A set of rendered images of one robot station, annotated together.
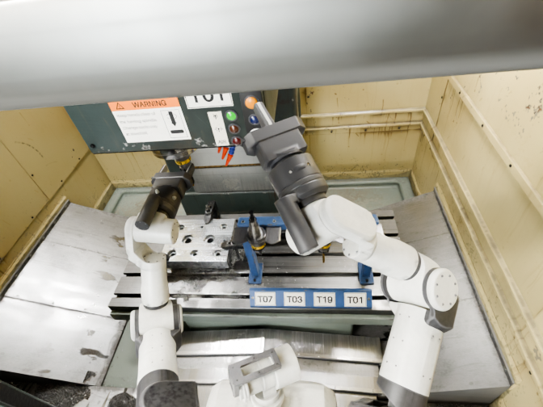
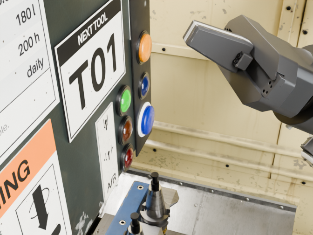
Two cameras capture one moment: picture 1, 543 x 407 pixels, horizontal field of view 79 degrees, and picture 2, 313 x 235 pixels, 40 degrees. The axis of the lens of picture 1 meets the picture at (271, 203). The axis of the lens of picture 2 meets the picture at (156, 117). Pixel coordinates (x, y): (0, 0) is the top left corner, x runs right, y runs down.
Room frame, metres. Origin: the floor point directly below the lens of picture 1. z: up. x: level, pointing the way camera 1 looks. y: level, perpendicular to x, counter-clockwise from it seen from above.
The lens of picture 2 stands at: (0.57, 0.35, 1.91)
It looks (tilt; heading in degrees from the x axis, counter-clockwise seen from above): 36 degrees down; 278
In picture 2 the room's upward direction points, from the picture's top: straight up
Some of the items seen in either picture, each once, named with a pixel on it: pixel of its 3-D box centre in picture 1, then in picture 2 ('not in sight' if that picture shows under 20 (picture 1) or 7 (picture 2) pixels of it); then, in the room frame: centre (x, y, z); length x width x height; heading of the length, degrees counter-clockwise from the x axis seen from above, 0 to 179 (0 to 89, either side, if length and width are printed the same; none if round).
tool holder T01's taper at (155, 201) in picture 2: not in sight; (155, 198); (0.66, -0.26, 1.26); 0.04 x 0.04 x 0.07
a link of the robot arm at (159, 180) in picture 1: (167, 192); not in sight; (0.73, 0.29, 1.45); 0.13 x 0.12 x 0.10; 79
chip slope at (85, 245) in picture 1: (97, 279); not in sight; (1.01, 0.91, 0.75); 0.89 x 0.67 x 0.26; 169
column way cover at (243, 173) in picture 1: (225, 150); not in sight; (1.32, 0.17, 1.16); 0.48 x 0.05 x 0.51; 79
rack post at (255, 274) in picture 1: (250, 252); not in sight; (0.78, 0.11, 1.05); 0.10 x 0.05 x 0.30; 169
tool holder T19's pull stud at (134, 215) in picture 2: not in sight; (134, 222); (0.68, -0.15, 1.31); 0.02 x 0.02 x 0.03
